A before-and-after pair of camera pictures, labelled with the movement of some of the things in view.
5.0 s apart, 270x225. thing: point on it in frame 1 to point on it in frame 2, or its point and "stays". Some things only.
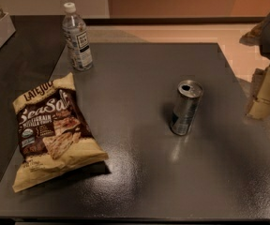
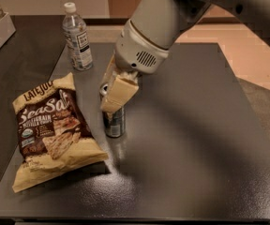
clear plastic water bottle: (77, 38) stays
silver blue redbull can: (188, 95) to (114, 122)
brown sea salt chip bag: (54, 132) stays
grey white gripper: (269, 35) to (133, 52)
